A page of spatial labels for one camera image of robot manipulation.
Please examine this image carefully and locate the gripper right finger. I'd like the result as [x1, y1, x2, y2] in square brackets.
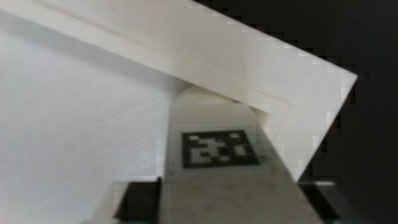
[299, 182, 356, 224]

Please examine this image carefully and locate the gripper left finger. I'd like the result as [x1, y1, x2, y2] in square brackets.
[114, 178, 162, 224]

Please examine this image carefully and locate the white leg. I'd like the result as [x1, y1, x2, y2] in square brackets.
[160, 87, 322, 224]

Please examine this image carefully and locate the white square tabletop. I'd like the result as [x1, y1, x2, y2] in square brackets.
[0, 0, 356, 224]

